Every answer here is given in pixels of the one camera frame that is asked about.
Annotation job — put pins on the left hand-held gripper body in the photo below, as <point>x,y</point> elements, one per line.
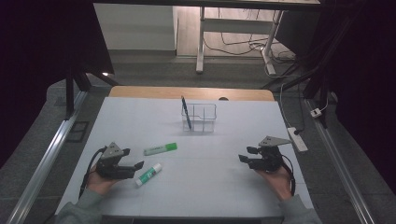
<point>112,169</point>

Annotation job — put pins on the clear plastic organizer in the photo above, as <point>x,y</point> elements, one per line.
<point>205,119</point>

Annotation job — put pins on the white table mat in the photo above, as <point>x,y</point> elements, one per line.
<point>218,186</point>

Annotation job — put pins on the white power strip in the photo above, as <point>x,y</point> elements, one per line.
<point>297,139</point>

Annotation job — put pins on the white desk frame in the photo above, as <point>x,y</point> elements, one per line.
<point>236,25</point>

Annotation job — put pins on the wooden desk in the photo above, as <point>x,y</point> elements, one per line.
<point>149,92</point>

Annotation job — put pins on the green highlighter marker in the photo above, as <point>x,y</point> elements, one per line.
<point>160,149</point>

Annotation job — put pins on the blue pen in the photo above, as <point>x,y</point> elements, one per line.
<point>186,113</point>

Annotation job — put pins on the small white adapter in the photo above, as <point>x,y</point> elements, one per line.
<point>316,113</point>

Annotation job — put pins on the person's right hand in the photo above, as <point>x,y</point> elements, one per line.
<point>277,183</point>

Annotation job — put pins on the person's left hand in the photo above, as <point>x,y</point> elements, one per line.
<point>101,183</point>

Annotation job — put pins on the black metal stand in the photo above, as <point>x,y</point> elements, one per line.
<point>70,93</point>

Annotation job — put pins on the white green glue stick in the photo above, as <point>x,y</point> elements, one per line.
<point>148,174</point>

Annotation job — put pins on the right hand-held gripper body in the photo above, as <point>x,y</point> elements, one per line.
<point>269,158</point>

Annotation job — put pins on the aluminium rail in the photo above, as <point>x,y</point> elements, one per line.
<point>46,161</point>
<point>339,168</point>

